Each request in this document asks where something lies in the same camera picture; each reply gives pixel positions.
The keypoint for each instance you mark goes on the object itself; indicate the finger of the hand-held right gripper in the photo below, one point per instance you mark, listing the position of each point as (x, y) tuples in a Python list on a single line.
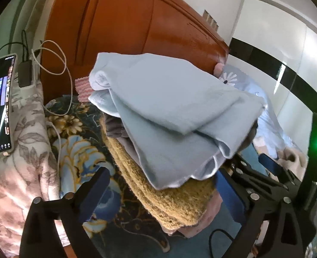
[(271, 164), (251, 176)]

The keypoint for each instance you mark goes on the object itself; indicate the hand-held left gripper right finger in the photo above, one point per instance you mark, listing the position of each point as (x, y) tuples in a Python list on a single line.
[(228, 193)]

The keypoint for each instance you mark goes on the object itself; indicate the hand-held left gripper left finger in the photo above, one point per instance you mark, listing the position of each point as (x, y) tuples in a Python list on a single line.
[(94, 199)]

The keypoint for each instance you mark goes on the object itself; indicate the beige fluffy garment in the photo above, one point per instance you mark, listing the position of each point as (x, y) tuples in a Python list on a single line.
[(290, 156)]

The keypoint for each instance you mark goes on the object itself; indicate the blue floral quilt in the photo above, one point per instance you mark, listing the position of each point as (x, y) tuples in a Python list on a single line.
[(268, 123)]

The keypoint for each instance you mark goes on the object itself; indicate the mustard knit sweater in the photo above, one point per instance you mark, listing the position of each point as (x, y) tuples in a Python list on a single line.
[(161, 201)]

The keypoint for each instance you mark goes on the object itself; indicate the folded grey garment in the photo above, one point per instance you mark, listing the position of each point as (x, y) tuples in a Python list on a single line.
[(115, 129)]

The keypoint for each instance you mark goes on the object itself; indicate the pink floral pillow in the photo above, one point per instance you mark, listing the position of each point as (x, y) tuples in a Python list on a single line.
[(21, 180)]

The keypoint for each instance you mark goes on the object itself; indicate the pink striped cloth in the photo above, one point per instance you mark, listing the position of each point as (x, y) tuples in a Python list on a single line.
[(83, 88)]

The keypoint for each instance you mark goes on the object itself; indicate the black charger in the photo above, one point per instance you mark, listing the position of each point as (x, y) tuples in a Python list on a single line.
[(25, 74)]

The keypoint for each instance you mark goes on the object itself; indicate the white wardrobe with black stripe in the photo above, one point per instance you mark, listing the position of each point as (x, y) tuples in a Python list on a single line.
[(268, 18)]

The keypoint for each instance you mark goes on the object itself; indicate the orange wooden headboard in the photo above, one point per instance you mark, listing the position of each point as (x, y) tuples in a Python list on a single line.
[(121, 18)]

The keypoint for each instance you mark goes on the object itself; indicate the light curtain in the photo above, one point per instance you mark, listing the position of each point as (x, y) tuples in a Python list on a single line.
[(32, 10)]

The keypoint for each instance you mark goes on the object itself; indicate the grey wall switch panel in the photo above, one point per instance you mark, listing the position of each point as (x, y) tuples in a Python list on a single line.
[(210, 19)]

